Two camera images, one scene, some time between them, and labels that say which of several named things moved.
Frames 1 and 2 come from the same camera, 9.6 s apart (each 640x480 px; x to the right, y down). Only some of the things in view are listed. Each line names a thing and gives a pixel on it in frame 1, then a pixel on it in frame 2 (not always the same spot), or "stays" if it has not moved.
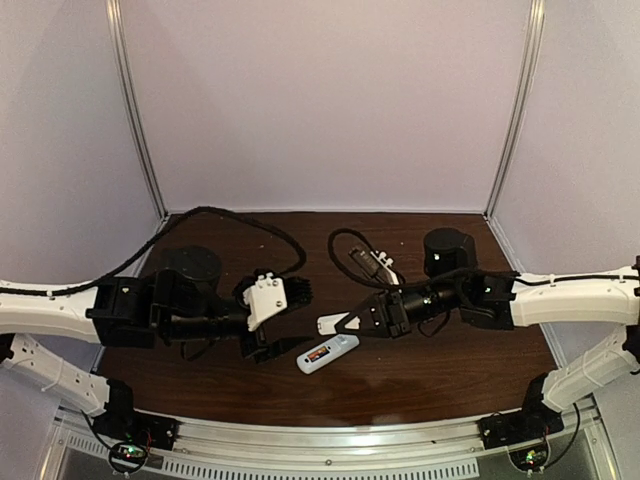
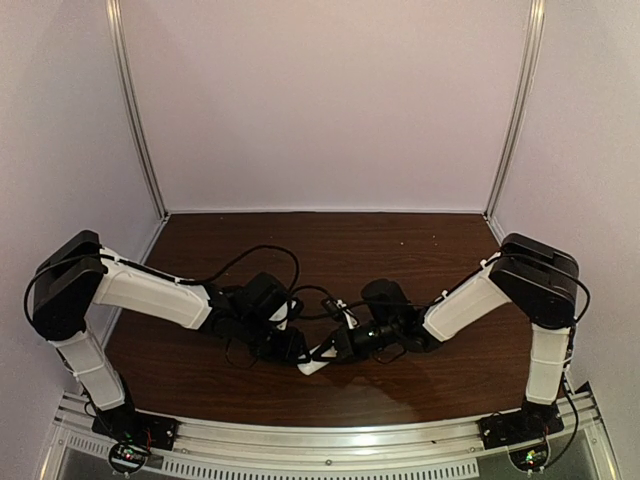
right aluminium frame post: (537, 18) stays
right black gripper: (395, 314) -> (343, 343)
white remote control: (327, 352) stays
